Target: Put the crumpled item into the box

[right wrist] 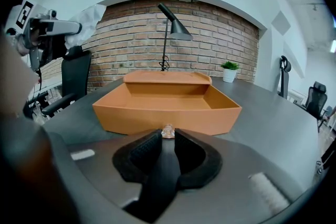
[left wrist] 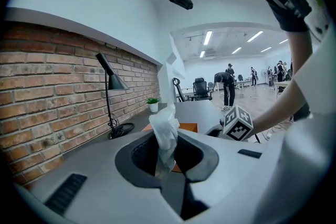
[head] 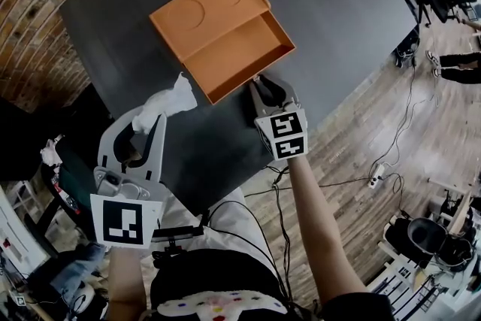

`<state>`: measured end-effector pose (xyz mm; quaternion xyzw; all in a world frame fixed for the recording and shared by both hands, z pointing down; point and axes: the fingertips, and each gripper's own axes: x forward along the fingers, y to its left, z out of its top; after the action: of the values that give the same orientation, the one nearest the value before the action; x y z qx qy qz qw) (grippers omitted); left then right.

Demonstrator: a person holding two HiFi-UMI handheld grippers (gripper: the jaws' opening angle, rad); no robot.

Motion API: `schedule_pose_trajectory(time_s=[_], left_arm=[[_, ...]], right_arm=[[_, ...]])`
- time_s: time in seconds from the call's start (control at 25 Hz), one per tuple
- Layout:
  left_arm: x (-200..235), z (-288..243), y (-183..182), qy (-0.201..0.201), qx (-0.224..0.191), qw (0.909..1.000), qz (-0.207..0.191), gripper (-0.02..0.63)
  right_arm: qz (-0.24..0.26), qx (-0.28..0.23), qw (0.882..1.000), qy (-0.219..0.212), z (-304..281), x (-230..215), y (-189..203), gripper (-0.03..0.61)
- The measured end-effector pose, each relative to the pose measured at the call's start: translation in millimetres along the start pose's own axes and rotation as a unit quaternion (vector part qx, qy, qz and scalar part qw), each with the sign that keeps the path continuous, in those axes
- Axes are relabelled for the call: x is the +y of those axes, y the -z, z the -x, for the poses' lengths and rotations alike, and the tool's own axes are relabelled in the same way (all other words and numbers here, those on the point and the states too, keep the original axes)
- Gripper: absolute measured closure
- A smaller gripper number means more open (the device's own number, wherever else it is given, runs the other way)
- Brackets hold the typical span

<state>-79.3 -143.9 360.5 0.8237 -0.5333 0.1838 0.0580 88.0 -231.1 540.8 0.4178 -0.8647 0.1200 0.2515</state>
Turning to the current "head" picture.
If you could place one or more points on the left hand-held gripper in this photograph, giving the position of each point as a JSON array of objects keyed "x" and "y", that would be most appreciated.
[{"x": 124, "y": 221}]

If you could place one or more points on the black padded chair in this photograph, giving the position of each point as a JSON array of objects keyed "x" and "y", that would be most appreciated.
[{"x": 41, "y": 116}]

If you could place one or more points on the black round swivel chair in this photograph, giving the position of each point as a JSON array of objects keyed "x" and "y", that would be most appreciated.
[{"x": 424, "y": 240}]

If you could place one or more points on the white tissue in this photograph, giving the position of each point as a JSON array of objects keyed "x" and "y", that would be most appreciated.
[{"x": 169, "y": 99}]

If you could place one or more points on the black shirt with plush patch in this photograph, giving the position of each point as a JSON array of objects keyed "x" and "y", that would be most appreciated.
[{"x": 210, "y": 274}]

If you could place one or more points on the person's left forearm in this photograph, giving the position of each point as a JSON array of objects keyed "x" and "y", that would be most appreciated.
[{"x": 126, "y": 282}]

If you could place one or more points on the black waist-mounted device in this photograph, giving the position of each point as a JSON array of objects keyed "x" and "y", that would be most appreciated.
[{"x": 176, "y": 235}]

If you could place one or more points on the pale pink plush toy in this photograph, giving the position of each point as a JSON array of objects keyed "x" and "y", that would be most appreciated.
[{"x": 50, "y": 154}]

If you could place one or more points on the person's right forearm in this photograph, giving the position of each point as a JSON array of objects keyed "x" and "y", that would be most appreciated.
[{"x": 319, "y": 229}]

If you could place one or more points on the white power strip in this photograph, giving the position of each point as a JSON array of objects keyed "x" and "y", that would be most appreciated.
[{"x": 376, "y": 176}]

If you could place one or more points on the dark green flat device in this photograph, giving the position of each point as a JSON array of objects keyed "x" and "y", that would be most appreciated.
[{"x": 75, "y": 184}]

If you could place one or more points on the white metal rack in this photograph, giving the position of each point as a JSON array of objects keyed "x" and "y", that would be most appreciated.
[{"x": 398, "y": 267}]

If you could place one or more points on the blue denim cloth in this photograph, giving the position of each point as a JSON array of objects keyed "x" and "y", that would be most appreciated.
[{"x": 75, "y": 270}]

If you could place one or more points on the black side stool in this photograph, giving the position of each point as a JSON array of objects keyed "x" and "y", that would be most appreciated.
[{"x": 41, "y": 221}]

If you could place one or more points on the orange drawer box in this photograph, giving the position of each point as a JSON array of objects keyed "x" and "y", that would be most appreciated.
[{"x": 203, "y": 15}]

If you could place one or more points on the light beige shorts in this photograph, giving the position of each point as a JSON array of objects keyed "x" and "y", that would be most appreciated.
[{"x": 229, "y": 237}]

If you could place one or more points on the small printed marker tag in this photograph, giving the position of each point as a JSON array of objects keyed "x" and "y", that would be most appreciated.
[{"x": 19, "y": 301}]

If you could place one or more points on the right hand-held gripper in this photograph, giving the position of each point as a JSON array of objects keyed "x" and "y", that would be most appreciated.
[{"x": 285, "y": 131}]

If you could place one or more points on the white cabinet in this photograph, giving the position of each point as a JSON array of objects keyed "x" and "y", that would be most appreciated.
[{"x": 19, "y": 233}]

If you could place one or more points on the black electronic equipment bundle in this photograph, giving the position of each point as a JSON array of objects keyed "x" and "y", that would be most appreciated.
[{"x": 407, "y": 52}]

